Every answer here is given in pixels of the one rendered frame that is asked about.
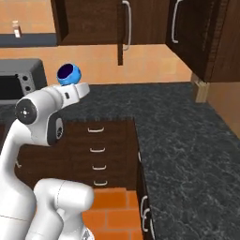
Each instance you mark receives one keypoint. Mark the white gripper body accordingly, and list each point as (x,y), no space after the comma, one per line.
(81,90)

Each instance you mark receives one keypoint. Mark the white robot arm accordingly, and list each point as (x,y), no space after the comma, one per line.
(18,175)

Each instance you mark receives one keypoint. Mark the open dark wooden cabinet door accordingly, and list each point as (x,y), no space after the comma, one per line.
(120,31)

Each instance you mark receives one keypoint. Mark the dark wooden base cabinet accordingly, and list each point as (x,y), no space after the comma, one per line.
(142,184)

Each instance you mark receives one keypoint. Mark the dark wooden drawer front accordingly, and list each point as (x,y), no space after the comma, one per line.
(122,182)
(118,129)
(122,167)
(122,150)

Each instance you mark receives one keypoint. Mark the grey toaster oven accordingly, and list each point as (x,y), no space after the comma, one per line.
(18,78)

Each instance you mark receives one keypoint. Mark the small pale bottle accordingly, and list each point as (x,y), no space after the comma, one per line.
(17,29)

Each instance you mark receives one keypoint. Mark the pale wooden block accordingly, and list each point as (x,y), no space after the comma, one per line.
(200,89)

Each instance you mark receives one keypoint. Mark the dark wall shelf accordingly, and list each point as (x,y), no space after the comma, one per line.
(28,39)

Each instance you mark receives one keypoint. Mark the dark wooden wall cabinet door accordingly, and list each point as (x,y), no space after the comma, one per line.
(150,22)

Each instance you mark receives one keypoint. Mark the dark wooden wall cabinet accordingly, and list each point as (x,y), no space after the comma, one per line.
(212,34)

